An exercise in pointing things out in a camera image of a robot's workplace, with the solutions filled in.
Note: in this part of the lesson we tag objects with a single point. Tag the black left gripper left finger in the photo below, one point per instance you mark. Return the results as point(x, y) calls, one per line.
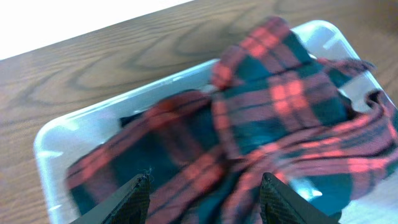
point(128, 205)

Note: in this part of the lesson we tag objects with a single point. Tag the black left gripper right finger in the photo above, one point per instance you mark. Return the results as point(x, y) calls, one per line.
point(280, 204)

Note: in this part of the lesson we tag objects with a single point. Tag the red plaid shirt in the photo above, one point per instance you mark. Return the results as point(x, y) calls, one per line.
point(200, 155)

